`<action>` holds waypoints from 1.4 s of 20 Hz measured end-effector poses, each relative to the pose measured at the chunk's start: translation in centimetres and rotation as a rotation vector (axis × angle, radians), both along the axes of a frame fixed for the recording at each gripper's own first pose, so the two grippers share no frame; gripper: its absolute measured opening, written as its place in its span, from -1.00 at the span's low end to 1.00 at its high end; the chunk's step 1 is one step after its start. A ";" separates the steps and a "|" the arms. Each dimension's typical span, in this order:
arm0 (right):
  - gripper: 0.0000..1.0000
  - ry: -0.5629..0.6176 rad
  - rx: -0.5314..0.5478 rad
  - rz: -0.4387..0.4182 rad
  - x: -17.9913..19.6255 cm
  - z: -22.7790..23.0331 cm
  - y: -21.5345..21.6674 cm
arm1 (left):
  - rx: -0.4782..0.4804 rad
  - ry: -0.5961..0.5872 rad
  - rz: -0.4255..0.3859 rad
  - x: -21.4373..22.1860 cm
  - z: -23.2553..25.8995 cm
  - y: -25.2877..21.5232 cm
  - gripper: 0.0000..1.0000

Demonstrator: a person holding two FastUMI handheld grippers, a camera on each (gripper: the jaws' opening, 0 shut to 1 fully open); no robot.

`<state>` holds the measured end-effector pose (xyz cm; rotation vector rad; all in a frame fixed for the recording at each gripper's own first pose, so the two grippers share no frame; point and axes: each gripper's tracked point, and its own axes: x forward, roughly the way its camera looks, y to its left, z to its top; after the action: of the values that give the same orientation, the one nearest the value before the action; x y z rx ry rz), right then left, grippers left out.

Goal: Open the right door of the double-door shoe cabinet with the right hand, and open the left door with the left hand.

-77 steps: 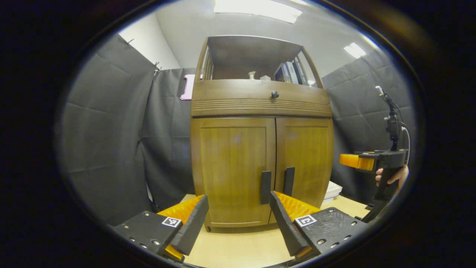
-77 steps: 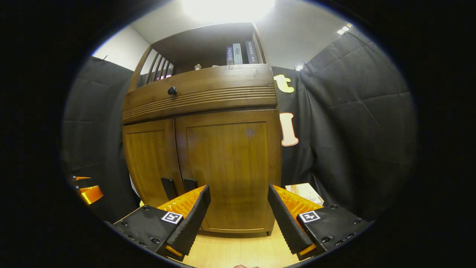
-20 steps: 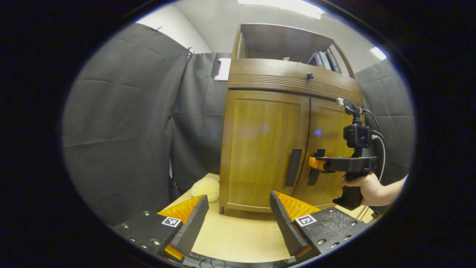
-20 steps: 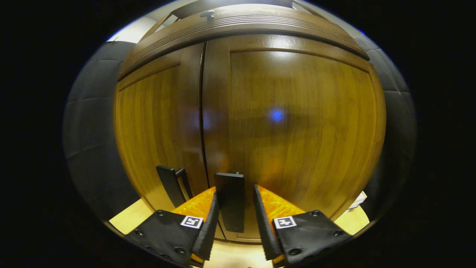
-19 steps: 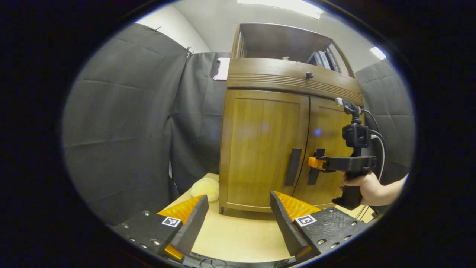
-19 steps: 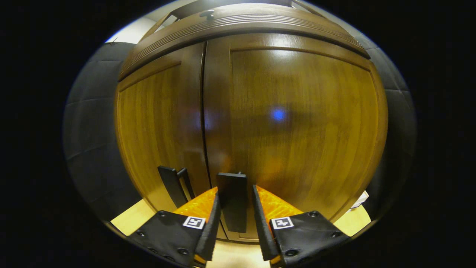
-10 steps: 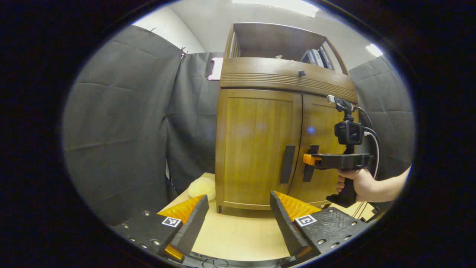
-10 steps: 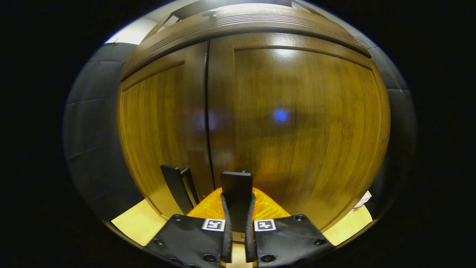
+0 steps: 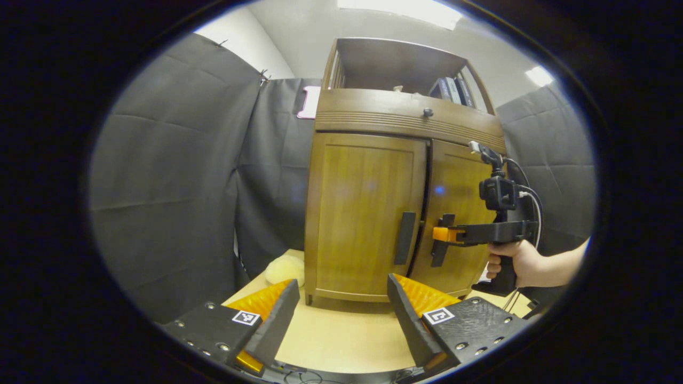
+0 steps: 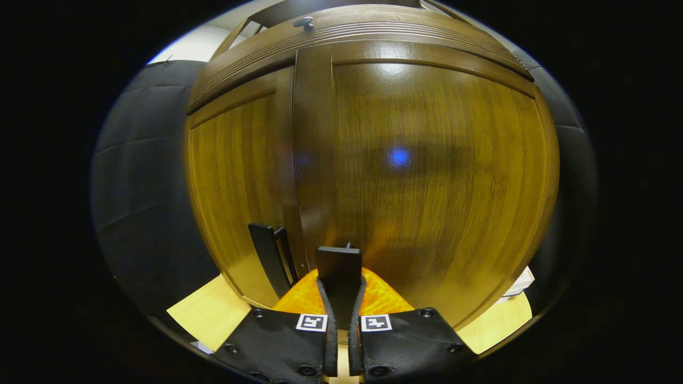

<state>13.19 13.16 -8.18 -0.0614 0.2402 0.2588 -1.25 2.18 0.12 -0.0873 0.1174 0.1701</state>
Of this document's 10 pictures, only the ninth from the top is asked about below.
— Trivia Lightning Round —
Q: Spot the large ceiling light panel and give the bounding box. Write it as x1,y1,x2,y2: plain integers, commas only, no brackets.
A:
337,0,464,30

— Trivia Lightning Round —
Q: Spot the black door handle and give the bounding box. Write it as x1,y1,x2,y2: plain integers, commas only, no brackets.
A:
394,212,417,266
430,214,456,268

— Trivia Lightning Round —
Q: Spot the wooden double-door shoe cabinet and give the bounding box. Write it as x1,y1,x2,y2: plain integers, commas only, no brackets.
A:
304,37,507,306

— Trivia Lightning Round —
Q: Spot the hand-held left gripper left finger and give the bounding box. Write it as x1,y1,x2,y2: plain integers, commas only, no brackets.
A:
163,277,300,377

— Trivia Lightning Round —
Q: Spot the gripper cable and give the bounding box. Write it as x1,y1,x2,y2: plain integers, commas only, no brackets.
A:
502,157,545,315

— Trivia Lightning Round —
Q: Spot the black book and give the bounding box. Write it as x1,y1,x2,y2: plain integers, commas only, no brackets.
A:
455,76,475,108

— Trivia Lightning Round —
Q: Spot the wooden drawer front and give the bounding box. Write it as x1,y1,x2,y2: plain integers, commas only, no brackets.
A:
315,88,506,154

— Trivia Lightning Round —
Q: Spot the small ceiling light panel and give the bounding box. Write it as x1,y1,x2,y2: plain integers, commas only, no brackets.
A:
526,65,554,87

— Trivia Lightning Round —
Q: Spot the black backdrop cloth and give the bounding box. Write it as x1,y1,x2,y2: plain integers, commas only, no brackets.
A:
88,33,597,323

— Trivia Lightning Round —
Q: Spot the wooden cabinet door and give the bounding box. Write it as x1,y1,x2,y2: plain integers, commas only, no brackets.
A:
408,140,505,297
315,132,428,297

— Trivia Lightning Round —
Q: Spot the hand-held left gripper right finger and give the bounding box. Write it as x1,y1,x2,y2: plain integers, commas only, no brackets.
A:
387,273,531,374

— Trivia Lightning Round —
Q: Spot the cream fluffy plush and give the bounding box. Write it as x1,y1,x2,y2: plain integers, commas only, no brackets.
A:
265,254,306,287

